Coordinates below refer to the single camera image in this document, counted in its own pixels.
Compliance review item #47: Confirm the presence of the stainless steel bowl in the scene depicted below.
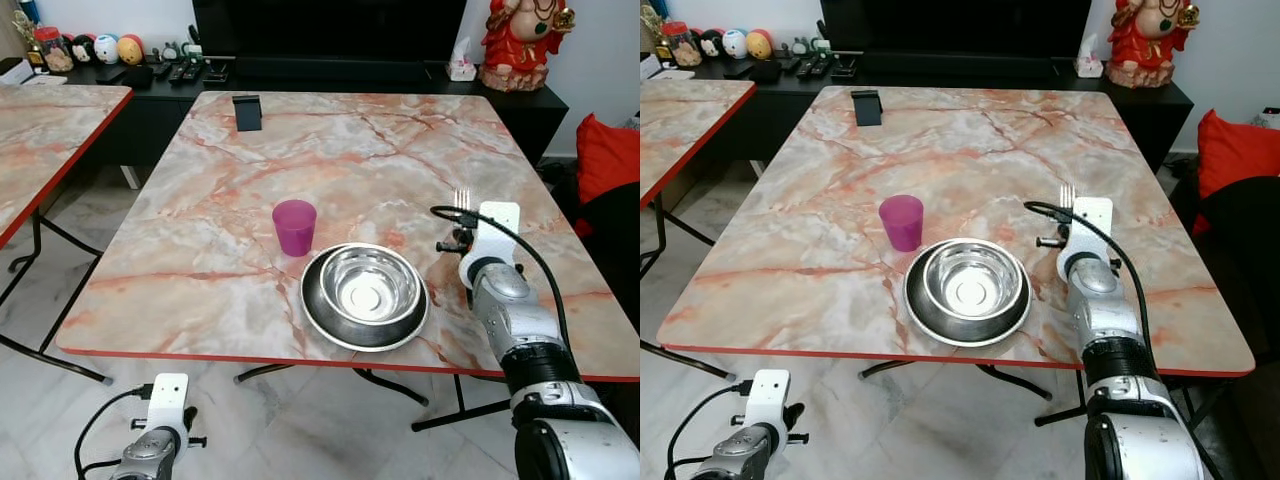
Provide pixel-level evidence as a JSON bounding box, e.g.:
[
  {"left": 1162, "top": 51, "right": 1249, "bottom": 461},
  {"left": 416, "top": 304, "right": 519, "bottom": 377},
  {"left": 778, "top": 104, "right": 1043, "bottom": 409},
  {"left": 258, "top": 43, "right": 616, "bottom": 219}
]
[
  {"left": 904, "top": 238, "right": 1033, "bottom": 348},
  {"left": 300, "top": 242, "right": 431, "bottom": 353}
]

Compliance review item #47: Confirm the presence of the marble pattern folding table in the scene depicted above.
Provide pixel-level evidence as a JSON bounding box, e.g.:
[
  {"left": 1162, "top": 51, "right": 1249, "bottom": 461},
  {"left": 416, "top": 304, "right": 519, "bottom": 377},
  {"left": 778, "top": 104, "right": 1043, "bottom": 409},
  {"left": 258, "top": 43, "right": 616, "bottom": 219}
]
[
  {"left": 55, "top": 90, "right": 641, "bottom": 433},
  {"left": 640, "top": 78, "right": 758, "bottom": 381},
  {"left": 655, "top": 85, "right": 1256, "bottom": 429},
  {"left": 0, "top": 83, "right": 134, "bottom": 386}
]

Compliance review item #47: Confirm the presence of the black television console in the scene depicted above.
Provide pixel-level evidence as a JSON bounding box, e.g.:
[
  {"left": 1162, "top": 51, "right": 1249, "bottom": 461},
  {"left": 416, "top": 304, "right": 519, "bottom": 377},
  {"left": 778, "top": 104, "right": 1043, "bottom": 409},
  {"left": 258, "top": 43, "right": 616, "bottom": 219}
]
[
  {"left": 690, "top": 54, "right": 1194, "bottom": 173},
  {"left": 60, "top": 58, "right": 569, "bottom": 169}
]

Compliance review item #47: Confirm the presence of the purple plastic cup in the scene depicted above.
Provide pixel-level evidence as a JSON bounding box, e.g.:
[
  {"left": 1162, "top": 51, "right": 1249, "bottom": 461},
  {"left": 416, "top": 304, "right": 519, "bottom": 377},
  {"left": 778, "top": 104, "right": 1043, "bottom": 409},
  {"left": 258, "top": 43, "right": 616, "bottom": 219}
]
[
  {"left": 272, "top": 199, "right": 318, "bottom": 258},
  {"left": 879, "top": 194, "right": 926, "bottom": 253}
]

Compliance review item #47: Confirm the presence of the red cushion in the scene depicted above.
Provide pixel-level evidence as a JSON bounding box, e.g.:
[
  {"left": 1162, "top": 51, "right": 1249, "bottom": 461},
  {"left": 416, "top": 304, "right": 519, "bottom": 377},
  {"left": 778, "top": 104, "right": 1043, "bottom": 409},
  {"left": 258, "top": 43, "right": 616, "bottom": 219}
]
[
  {"left": 575, "top": 113, "right": 641, "bottom": 207},
  {"left": 1196, "top": 109, "right": 1280, "bottom": 201}
]

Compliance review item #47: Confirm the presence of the white tissue box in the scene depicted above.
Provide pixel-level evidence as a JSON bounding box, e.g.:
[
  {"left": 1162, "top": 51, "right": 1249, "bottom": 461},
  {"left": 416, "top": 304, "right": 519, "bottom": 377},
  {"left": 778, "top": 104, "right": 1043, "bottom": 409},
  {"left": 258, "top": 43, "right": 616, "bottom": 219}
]
[
  {"left": 1075, "top": 33, "right": 1104, "bottom": 79},
  {"left": 448, "top": 37, "right": 478, "bottom": 82}
]

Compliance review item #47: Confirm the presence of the black chair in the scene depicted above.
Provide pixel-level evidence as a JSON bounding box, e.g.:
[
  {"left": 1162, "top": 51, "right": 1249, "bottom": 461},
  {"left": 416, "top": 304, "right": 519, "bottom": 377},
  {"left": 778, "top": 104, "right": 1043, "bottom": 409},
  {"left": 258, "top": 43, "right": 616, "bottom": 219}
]
[{"left": 1193, "top": 175, "right": 1280, "bottom": 376}]

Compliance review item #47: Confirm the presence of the red laughing buddha statue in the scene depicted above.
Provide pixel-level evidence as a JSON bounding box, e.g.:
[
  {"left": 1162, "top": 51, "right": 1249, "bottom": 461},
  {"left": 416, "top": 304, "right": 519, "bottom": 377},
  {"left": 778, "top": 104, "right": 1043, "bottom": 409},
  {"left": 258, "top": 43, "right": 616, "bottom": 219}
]
[
  {"left": 1105, "top": 0, "right": 1199, "bottom": 89},
  {"left": 479, "top": 0, "right": 577, "bottom": 93}
]

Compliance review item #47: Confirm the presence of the black flat television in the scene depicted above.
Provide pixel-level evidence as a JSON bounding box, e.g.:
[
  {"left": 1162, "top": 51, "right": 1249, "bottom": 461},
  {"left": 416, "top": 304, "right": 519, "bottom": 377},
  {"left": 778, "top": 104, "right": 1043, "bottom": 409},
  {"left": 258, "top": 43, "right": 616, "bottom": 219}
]
[
  {"left": 820, "top": 0, "right": 1093, "bottom": 57},
  {"left": 193, "top": 0, "right": 457, "bottom": 61}
]

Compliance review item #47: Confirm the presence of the red lidded jar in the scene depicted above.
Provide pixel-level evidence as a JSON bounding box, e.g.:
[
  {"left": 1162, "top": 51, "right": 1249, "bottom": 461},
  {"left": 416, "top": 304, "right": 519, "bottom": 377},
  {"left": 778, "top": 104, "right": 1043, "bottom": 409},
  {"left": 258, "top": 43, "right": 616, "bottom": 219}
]
[
  {"left": 661, "top": 22, "right": 701, "bottom": 68},
  {"left": 34, "top": 27, "right": 74, "bottom": 73}
]

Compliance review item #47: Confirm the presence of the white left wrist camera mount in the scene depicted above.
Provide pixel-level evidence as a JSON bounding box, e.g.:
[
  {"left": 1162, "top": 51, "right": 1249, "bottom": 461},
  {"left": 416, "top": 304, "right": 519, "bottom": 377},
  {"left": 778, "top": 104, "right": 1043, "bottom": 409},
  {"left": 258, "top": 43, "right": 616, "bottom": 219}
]
[
  {"left": 147, "top": 374, "right": 191, "bottom": 441},
  {"left": 745, "top": 370, "right": 791, "bottom": 441}
]

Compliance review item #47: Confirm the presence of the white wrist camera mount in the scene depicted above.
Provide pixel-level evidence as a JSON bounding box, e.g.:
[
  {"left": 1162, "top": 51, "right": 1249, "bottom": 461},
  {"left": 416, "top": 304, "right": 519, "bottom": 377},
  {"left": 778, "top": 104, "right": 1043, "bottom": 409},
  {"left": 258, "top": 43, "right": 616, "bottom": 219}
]
[
  {"left": 745, "top": 370, "right": 791, "bottom": 441},
  {"left": 147, "top": 374, "right": 191, "bottom": 441},
  {"left": 459, "top": 201, "right": 522, "bottom": 271},
  {"left": 1058, "top": 197, "right": 1114, "bottom": 263}
]

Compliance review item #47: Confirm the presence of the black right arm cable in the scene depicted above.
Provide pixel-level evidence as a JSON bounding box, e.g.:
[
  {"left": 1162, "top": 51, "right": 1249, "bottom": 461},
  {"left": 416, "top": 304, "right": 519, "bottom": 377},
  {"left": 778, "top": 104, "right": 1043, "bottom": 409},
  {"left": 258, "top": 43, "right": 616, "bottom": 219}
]
[
  {"left": 430, "top": 204, "right": 573, "bottom": 353},
  {"left": 1024, "top": 200, "right": 1161, "bottom": 381}
]

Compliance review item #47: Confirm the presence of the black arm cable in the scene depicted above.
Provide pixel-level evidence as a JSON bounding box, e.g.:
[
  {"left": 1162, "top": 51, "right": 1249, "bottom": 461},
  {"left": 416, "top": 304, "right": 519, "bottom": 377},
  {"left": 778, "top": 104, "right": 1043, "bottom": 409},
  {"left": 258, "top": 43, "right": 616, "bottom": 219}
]
[
  {"left": 74, "top": 385, "right": 153, "bottom": 480},
  {"left": 430, "top": 204, "right": 573, "bottom": 353},
  {"left": 1024, "top": 200, "right": 1161, "bottom": 381},
  {"left": 664, "top": 380, "right": 749, "bottom": 480}
]

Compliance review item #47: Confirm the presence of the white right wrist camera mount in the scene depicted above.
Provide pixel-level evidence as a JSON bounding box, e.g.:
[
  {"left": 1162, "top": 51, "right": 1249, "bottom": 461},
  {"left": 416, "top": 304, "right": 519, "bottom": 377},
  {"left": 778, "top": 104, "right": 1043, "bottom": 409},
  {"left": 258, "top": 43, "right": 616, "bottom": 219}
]
[
  {"left": 459, "top": 201, "right": 522, "bottom": 271},
  {"left": 1058, "top": 197, "right": 1114, "bottom": 263}
]

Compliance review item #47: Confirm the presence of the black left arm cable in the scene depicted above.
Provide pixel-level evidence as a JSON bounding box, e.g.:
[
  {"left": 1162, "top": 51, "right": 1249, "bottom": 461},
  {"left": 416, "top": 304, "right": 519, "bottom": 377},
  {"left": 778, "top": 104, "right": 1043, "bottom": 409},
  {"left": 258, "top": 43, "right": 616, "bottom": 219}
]
[
  {"left": 74, "top": 385, "right": 153, "bottom": 480},
  {"left": 664, "top": 380, "right": 749, "bottom": 480}
]

